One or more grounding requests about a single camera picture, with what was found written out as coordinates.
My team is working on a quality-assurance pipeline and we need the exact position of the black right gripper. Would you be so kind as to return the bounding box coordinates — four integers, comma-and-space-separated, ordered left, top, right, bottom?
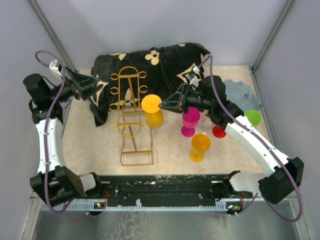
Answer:
159, 82, 214, 115

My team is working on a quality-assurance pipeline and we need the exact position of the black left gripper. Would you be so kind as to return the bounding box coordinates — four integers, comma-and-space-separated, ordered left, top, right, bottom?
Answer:
48, 66, 100, 103

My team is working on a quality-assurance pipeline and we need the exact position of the pink plastic wine glass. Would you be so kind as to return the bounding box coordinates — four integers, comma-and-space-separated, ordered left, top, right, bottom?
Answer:
181, 107, 201, 138

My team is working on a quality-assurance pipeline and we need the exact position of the orange plastic wine glass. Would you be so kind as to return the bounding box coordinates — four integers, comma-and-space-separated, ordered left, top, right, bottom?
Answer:
189, 134, 211, 163

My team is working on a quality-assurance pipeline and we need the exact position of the red plastic wine glass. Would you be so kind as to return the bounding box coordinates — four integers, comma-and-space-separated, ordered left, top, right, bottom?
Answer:
212, 125, 227, 139

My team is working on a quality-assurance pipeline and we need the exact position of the green plastic wine glass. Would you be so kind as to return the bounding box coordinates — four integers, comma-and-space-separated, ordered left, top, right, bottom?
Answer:
244, 109, 262, 127

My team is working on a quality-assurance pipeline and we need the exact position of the clear wine glass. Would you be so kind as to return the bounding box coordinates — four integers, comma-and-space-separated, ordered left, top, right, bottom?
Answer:
199, 111, 214, 135

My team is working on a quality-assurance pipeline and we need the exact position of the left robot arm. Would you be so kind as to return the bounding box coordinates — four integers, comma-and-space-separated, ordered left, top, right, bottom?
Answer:
23, 67, 104, 207

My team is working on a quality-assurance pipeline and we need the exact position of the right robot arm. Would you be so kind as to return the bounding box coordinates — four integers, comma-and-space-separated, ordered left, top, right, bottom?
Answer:
158, 75, 304, 204

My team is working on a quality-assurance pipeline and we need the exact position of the black patterned plush blanket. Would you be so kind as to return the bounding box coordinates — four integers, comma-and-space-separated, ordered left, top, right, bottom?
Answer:
90, 43, 210, 127

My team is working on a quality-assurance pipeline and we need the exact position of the light blue denim cloth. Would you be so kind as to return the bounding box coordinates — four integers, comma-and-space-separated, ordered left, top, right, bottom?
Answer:
224, 79, 263, 112

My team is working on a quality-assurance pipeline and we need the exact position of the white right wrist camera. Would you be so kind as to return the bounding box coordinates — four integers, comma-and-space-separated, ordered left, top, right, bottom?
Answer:
185, 66, 200, 89

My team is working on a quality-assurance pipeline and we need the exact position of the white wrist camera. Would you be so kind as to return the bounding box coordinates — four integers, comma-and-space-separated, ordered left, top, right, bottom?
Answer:
185, 66, 200, 89
49, 59, 63, 79

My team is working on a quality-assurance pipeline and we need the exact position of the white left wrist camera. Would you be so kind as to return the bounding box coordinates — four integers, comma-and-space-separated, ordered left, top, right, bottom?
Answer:
49, 59, 63, 79

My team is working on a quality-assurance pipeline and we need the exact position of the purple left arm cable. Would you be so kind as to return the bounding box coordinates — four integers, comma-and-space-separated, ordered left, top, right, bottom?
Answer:
34, 50, 101, 221

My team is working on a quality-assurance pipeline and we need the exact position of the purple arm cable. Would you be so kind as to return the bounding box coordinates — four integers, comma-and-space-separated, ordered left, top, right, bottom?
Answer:
197, 54, 304, 223
34, 50, 101, 221

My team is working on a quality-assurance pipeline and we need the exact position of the gold wire glass rack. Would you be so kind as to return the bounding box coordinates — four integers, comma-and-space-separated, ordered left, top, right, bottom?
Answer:
109, 66, 154, 167

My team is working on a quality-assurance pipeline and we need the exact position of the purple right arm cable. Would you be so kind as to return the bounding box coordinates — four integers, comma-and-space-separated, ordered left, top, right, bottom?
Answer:
197, 54, 304, 223

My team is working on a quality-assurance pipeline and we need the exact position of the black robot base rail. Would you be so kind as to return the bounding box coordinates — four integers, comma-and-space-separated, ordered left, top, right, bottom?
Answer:
82, 171, 253, 207

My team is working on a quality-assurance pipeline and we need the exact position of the grey cable duct strip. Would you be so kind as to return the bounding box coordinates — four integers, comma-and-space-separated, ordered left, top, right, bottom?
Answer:
39, 198, 242, 212

